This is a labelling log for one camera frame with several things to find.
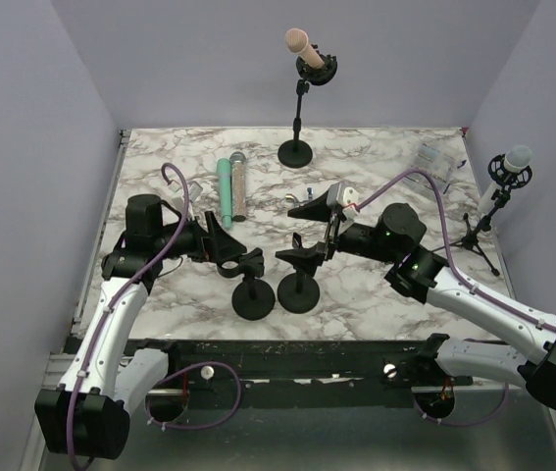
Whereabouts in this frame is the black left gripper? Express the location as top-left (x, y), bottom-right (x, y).
top-left (155, 211), bottom-right (247, 263)

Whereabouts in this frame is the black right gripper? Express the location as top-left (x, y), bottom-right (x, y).
top-left (276, 187), bottom-right (398, 275)

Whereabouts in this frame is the black clip microphone stand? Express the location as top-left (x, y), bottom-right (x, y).
top-left (278, 233), bottom-right (321, 314)

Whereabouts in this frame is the black ring-clip microphone stand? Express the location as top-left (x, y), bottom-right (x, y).
top-left (217, 248), bottom-right (276, 321)

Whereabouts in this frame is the mint green microphone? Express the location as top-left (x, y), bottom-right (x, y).
top-left (217, 158), bottom-right (232, 230)

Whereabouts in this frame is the glitter microphone silver mesh head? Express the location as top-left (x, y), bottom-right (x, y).
top-left (229, 151), bottom-right (247, 222)

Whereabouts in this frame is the pink microphone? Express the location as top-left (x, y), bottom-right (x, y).
top-left (284, 28), bottom-right (325, 70)

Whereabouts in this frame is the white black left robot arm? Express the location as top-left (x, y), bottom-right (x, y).
top-left (34, 194), bottom-right (247, 459)

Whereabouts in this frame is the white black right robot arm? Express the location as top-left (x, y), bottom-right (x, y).
top-left (276, 184), bottom-right (556, 410)

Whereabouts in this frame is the chrome metal pipe fitting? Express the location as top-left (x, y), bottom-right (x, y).
top-left (284, 186), bottom-right (314, 208)

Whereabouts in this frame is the clear plastic packet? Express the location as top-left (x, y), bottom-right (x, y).
top-left (403, 140), bottom-right (457, 200)

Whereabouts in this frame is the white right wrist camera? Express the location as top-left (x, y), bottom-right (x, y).
top-left (327, 183), bottom-right (360, 219)

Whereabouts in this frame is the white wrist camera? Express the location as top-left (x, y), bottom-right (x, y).
top-left (327, 183), bottom-right (360, 219)
top-left (169, 181), bottom-right (203, 220)

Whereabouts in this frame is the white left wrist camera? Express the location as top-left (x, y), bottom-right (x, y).
top-left (169, 181), bottom-right (203, 220)

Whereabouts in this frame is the black shock mount round-base stand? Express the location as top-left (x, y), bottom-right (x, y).
top-left (278, 51), bottom-right (340, 169)

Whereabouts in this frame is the black mounting rail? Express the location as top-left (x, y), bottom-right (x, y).
top-left (123, 335), bottom-right (472, 410)

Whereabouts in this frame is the black shock mount tripod stand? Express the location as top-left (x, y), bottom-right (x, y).
top-left (456, 152), bottom-right (534, 276)

